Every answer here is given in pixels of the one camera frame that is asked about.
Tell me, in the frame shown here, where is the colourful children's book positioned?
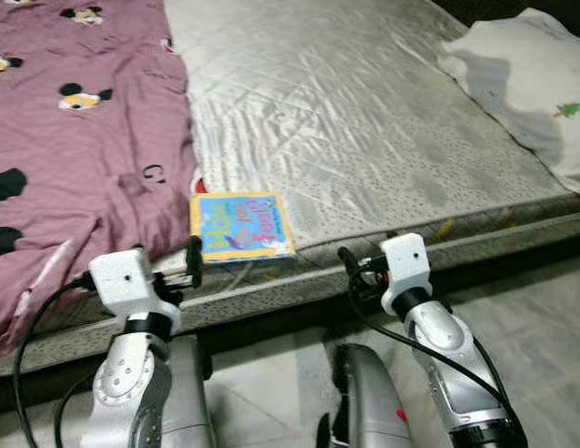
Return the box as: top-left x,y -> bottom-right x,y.
189,191 -> 298,264

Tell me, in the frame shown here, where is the white pillow with tree print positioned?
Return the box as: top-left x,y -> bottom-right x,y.
437,9 -> 580,195

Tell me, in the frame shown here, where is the pink Mickey print blanket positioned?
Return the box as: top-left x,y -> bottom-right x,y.
0,0 -> 202,360

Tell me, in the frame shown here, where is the silver robot left leg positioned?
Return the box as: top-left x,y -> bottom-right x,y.
140,336 -> 216,448

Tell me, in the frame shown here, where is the silver robot leg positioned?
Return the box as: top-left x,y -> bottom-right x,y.
140,336 -> 216,448
316,343 -> 417,448

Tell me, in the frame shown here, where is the silver robot right leg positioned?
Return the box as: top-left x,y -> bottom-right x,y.
316,343 -> 417,448

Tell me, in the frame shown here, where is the grey quilted mattress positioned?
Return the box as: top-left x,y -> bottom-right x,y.
0,0 -> 580,379

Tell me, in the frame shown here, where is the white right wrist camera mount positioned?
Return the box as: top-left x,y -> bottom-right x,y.
378,233 -> 432,316

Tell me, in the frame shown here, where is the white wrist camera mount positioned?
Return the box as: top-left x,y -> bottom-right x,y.
87,247 -> 183,323
378,233 -> 432,316

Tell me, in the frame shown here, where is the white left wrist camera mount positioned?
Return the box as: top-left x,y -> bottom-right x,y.
87,247 -> 183,323

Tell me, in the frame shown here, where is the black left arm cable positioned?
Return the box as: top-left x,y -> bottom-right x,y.
11,275 -> 99,448

